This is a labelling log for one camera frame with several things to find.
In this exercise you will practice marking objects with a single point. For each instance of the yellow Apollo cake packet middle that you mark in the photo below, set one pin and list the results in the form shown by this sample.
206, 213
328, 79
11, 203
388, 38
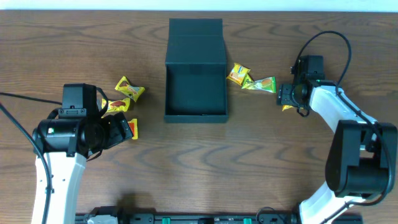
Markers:
117, 105

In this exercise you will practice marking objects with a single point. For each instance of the yellow Julie's peanut butter packet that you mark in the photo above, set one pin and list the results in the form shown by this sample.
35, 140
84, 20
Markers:
286, 107

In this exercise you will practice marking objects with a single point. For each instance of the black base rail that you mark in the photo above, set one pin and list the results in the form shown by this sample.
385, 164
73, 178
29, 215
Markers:
123, 216

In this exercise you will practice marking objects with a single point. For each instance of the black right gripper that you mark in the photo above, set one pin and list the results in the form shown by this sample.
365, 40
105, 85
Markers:
283, 89

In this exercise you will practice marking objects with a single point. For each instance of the yellow Apollo cake packet far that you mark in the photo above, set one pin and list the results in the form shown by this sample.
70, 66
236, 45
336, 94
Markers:
133, 92

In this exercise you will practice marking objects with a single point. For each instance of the yellow Le-mond biscuit packet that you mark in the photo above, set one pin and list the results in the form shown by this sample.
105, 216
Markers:
238, 73

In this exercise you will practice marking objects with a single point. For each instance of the green yellow snack packet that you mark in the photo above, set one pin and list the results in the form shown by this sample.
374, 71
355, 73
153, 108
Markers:
265, 84

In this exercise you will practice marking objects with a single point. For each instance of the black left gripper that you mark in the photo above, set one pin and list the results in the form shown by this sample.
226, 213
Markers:
116, 135

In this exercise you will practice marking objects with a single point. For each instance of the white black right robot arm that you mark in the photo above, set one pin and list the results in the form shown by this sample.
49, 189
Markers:
361, 165

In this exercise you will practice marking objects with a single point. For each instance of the black open gift box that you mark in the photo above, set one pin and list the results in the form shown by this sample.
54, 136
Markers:
196, 69

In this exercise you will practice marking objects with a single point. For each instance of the yellow orange snack packet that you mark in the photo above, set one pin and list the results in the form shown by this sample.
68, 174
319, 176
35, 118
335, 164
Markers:
133, 126

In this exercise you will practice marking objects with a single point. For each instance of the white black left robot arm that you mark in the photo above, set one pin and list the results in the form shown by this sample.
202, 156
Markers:
66, 144

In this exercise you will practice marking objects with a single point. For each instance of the yellow apollo cake packet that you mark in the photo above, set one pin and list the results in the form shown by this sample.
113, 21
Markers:
133, 92
117, 105

